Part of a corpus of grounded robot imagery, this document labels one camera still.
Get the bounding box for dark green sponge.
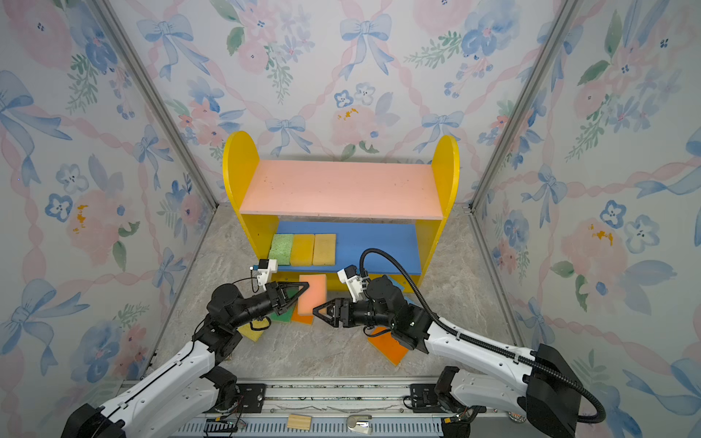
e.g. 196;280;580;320
269;308;294;323

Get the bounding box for pale yellow sponge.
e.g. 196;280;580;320
312;234;337;266

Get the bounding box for orange sponge right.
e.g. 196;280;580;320
368;328;409;367

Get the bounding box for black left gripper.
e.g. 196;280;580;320
229;283;309;332

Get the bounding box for orange sponge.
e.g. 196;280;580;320
290;310;314;326
368;328;409;367

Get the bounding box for aluminium corner post right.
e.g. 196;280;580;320
469;0;581;214

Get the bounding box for aluminium corner post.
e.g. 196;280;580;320
469;0;581;214
87;1;218;210

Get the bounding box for yellow pink blue wooden shelf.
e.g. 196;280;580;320
223;131;460;288

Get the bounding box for aluminium corner post left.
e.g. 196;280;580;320
87;1;218;210

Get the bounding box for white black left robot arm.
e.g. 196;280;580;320
62;282;310;437

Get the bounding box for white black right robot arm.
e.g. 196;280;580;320
313;277;582;437

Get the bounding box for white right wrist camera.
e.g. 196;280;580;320
337;265;369;303

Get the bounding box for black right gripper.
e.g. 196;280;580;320
315;299;398;331

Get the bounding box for pink salmon sponge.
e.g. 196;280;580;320
297;274;327;317

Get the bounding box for yellow sponge under left arm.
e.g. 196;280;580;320
237;325;264;342

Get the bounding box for orange sponge left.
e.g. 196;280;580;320
290;310;314;326

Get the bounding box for bright yellow sponge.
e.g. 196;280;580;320
290;234;315;266

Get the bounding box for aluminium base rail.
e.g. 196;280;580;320
95;377;527;438

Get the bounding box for small wooden block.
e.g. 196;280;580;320
287;414;312;432

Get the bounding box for light green sponge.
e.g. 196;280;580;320
268;234;294;266

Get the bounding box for black corrugated cable conduit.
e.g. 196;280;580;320
359;247;607;424

